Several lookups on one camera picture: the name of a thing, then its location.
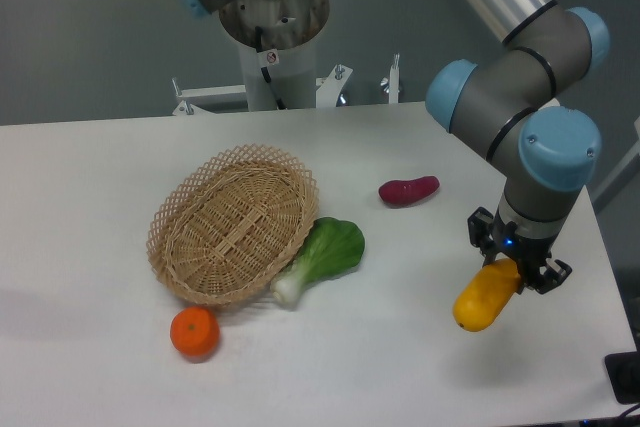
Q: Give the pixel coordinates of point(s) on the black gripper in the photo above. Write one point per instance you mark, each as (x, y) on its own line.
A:
(538, 271)

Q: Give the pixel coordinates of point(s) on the yellow mango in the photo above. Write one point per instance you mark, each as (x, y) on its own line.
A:
(486, 295)

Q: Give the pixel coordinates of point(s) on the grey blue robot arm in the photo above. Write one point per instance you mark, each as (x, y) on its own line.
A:
(504, 112)

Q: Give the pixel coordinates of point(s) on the purple sweet potato toy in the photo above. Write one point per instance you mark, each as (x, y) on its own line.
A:
(401, 193)

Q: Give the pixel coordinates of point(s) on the black box at edge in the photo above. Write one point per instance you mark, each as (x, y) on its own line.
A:
(623, 372)

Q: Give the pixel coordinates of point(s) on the green bok choy toy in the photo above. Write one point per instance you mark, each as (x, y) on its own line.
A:
(332, 248)

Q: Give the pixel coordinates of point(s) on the woven wicker basket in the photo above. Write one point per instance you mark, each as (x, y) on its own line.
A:
(231, 226)

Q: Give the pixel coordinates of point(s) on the orange tangerine toy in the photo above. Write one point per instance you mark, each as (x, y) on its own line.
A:
(195, 332)

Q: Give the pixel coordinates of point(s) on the white mounting frame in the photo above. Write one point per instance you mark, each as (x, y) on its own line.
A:
(330, 92)

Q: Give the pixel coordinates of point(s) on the robot base pedestal column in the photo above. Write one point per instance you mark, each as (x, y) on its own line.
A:
(277, 38)

